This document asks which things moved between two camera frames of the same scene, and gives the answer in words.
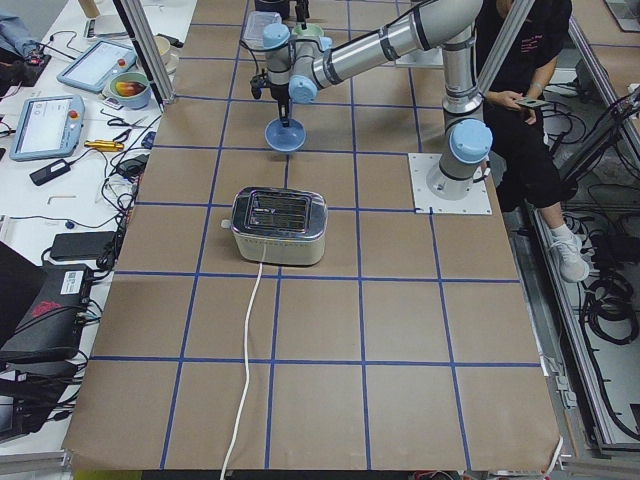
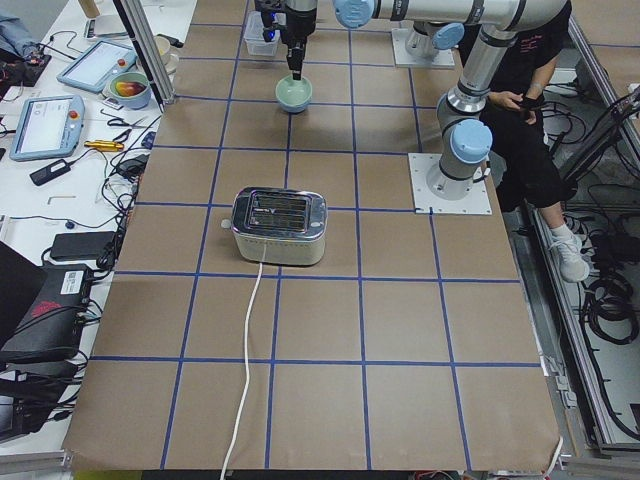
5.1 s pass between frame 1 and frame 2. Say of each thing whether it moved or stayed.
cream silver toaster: stayed
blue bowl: moved
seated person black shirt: stayed
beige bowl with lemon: stayed
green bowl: moved
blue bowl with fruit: stayed
